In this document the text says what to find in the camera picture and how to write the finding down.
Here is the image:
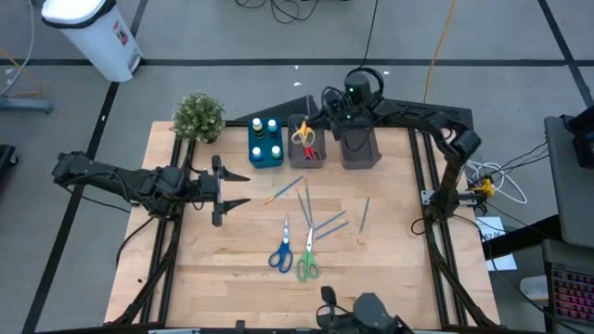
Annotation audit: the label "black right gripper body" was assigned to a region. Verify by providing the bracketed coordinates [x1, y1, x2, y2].
[322, 99, 375, 140]

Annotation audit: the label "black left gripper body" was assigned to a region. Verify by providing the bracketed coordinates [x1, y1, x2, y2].
[185, 155, 224, 227]

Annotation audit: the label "yellow scissors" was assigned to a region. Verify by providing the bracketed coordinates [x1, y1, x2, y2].
[291, 95, 317, 148]

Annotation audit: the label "blue scissors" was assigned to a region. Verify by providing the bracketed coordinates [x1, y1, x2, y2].
[267, 213, 294, 274]

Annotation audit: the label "green scissors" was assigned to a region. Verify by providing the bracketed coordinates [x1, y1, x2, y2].
[295, 225, 322, 283]

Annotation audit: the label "grey plastic bin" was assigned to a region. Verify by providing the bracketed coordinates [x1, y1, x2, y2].
[287, 113, 328, 169]
[334, 123, 383, 171]

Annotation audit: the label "teal bottle holder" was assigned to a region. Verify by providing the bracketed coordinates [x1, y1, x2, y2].
[248, 116, 285, 169]

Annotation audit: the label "artificial green plant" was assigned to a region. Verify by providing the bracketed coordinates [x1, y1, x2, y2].
[172, 91, 226, 144]

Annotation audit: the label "black mesh panel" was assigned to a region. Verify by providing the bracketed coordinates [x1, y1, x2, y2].
[384, 96, 475, 154]

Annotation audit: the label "yellow plug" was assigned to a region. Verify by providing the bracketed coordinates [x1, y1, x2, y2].
[472, 178, 496, 199]

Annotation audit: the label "dark grey rounded equipment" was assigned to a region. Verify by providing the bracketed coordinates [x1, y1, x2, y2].
[316, 285, 415, 334]

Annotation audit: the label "white trash can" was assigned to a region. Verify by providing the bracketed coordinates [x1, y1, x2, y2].
[40, 0, 143, 84]

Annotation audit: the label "grey floor stand base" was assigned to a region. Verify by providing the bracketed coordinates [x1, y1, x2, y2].
[0, 95, 53, 115]

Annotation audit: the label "black floor object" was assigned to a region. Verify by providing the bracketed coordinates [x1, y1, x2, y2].
[0, 144, 19, 169]

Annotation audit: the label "white paper sheet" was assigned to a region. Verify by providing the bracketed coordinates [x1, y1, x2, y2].
[475, 216, 518, 272]

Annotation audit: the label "grey side desk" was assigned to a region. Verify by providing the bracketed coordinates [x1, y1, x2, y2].
[543, 113, 594, 250]

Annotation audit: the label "black desk equipment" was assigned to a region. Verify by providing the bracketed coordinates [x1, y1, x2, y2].
[573, 106, 594, 169]

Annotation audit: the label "white container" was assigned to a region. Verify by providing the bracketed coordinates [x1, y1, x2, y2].
[519, 276, 549, 301]

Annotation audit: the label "backlit keyboard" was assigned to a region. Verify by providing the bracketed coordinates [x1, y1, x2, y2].
[542, 259, 594, 328]

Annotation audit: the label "black aluminium rig frame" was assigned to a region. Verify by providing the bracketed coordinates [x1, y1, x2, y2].
[109, 119, 502, 333]

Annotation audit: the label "coiled black floor cable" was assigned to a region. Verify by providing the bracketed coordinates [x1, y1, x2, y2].
[344, 0, 386, 96]

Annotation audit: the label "yellow cable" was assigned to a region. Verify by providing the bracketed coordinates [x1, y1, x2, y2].
[422, 0, 458, 104]

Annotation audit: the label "white cable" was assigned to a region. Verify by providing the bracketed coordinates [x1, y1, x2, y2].
[466, 160, 529, 205]

